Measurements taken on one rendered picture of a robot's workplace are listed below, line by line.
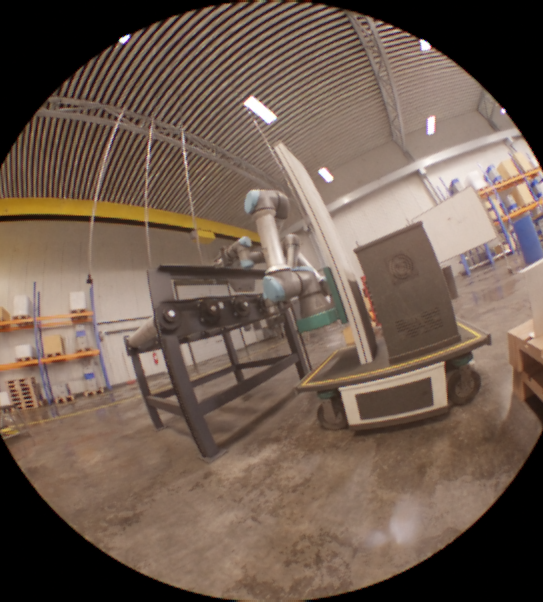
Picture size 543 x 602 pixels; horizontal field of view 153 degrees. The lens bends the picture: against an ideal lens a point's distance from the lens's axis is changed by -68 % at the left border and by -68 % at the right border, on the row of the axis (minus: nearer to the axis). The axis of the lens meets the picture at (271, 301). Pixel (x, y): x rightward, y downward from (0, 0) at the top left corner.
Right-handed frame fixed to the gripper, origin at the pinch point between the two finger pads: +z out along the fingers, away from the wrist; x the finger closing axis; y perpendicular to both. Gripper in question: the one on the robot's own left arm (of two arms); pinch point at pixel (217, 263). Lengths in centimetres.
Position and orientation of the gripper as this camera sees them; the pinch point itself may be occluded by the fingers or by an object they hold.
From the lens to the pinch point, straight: 143.6
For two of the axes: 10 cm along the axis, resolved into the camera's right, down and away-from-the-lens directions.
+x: 3.0, 9.4, -1.3
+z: -7.5, 3.2, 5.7
